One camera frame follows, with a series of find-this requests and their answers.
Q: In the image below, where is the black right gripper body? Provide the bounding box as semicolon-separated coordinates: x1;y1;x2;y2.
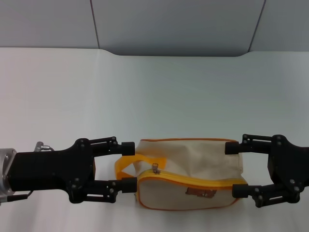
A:
267;134;309;203

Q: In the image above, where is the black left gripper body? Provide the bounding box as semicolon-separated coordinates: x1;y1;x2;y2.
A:
10;138;98;203

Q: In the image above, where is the beige food bag orange trim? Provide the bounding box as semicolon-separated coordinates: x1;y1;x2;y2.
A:
114;138;247;212

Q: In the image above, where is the silver cable connector plug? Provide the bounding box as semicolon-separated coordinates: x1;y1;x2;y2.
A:
34;142;53;152

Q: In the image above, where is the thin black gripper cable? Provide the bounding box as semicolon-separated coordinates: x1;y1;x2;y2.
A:
6;190;34;202

